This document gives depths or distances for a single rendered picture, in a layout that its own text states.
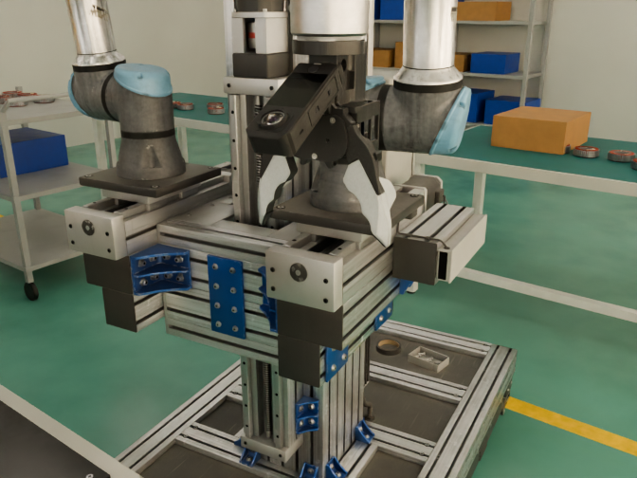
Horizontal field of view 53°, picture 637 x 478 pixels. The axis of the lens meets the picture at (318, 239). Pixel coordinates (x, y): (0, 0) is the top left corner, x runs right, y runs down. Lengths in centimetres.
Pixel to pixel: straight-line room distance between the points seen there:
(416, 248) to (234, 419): 98
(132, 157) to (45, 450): 64
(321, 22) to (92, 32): 95
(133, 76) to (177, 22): 682
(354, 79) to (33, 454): 71
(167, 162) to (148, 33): 653
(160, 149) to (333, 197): 44
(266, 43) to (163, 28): 678
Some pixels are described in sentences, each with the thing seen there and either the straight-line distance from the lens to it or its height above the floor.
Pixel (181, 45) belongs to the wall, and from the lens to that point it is 824.
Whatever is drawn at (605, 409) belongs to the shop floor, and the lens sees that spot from 263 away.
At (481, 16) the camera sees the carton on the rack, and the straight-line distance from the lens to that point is 681.
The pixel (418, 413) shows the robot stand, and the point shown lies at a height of 21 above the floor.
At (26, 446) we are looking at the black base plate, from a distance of 108.
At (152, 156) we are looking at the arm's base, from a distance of 142.
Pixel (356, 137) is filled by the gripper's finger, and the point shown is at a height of 126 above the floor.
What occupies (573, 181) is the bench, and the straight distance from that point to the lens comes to 279.
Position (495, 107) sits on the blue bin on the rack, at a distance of 676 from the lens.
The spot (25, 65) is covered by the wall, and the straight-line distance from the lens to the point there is 708.
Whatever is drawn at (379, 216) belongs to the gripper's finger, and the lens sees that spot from 62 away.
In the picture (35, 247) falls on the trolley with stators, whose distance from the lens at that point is 372.
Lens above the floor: 138
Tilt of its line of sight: 20 degrees down
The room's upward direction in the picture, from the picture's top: straight up
